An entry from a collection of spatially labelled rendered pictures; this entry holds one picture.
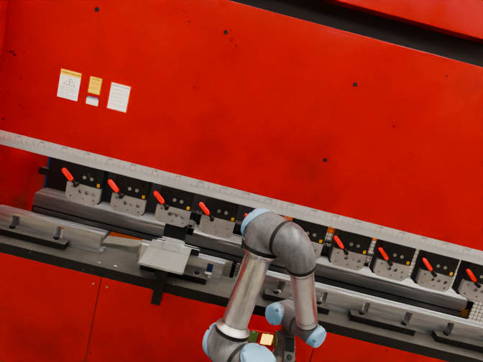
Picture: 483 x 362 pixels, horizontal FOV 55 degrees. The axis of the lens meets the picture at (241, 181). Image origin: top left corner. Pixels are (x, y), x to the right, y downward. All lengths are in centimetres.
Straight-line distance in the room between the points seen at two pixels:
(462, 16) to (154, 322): 178
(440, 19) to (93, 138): 148
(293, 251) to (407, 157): 87
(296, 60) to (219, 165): 54
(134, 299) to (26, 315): 49
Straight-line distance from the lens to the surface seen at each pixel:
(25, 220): 230
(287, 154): 199
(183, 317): 214
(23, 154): 258
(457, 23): 210
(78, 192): 215
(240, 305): 153
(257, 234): 144
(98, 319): 223
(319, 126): 199
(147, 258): 196
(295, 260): 139
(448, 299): 269
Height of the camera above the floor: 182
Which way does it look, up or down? 13 degrees down
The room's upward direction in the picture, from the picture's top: 15 degrees clockwise
